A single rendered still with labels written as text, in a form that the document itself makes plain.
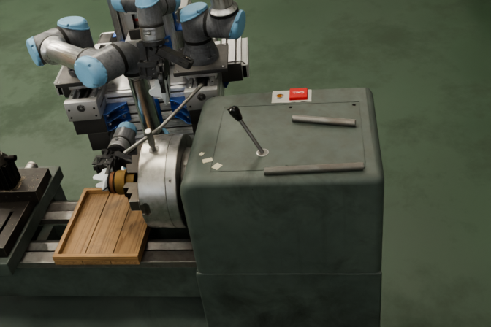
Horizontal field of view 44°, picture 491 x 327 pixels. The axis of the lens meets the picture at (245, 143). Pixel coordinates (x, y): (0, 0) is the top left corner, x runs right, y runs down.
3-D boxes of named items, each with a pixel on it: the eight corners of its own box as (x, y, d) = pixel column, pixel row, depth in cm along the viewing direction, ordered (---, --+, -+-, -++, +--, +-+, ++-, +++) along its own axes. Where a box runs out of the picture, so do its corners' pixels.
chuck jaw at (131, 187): (157, 179, 202) (148, 202, 192) (159, 192, 205) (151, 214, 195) (125, 181, 204) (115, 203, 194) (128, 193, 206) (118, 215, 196)
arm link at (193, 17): (191, 28, 258) (185, -2, 250) (220, 31, 253) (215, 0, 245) (178, 41, 249) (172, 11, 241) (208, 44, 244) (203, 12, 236)
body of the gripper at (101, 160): (96, 181, 216) (106, 160, 225) (119, 181, 214) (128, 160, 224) (90, 164, 211) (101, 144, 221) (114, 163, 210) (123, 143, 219)
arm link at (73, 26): (100, 46, 254) (91, 16, 246) (71, 59, 247) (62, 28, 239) (85, 39, 261) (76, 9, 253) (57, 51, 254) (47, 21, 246)
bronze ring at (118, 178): (136, 162, 208) (110, 163, 209) (130, 179, 201) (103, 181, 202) (142, 182, 214) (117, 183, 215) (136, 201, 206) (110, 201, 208)
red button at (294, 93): (307, 92, 210) (307, 87, 208) (307, 101, 205) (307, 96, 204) (290, 93, 210) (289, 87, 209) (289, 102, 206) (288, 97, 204)
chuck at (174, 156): (202, 174, 227) (185, 113, 204) (190, 246, 205) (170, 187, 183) (192, 174, 227) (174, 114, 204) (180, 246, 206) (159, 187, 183)
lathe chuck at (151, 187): (192, 174, 227) (174, 114, 204) (180, 246, 206) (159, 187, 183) (169, 174, 228) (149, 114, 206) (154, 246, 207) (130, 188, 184)
